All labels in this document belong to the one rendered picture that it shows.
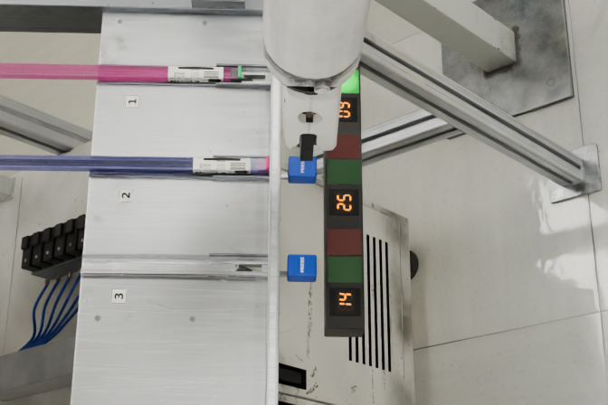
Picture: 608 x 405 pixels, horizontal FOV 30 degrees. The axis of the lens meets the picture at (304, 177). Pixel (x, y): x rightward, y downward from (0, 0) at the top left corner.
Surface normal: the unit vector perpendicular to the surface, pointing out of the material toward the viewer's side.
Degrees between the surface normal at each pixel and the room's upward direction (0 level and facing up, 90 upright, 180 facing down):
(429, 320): 0
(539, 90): 0
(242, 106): 44
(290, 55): 72
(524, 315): 0
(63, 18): 90
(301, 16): 78
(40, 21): 90
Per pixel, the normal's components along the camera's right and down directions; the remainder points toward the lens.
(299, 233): 0.74, -0.26
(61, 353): -0.67, -0.29
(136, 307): 0.04, -0.39
